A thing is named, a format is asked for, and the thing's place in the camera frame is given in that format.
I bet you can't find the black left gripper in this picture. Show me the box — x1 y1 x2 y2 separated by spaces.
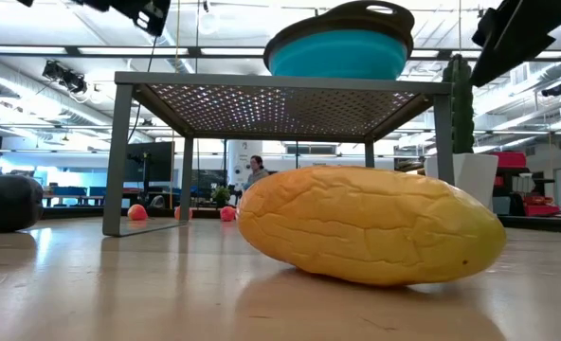
71 0 120 13

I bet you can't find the grey perforated metal stand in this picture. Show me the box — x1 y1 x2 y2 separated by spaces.
102 71 456 237

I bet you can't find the dark toy avocado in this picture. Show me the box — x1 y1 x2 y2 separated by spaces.
0 174 45 234

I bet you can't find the blue collapsible bowl grey rim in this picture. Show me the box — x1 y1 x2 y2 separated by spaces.
262 0 416 81

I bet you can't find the large yellow toy mango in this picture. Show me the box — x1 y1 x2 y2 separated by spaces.
236 164 508 287

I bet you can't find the black ceiling-mounted device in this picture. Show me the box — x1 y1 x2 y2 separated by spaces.
42 59 88 95

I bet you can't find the black background monitor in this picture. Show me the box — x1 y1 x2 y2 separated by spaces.
126 141 175 184

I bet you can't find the small green background plant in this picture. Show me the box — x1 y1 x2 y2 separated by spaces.
211 185 232 208

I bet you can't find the person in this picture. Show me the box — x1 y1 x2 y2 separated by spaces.
243 154 271 191

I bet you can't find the white angular planter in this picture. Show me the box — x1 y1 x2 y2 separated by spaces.
424 152 499 212

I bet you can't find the red background storage bin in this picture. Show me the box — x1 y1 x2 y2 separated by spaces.
492 151 528 170

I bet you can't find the white background container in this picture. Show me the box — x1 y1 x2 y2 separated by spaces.
511 172 536 194

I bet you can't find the red low background equipment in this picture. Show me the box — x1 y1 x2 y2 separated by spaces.
523 196 561 218

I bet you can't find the black hanging cable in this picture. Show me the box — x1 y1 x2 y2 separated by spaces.
127 35 158 143

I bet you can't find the yellow hanging cord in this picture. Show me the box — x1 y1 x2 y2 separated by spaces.
169 0 181 210

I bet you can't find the black aluminium table frame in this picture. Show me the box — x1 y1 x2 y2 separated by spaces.
0 206 561 234

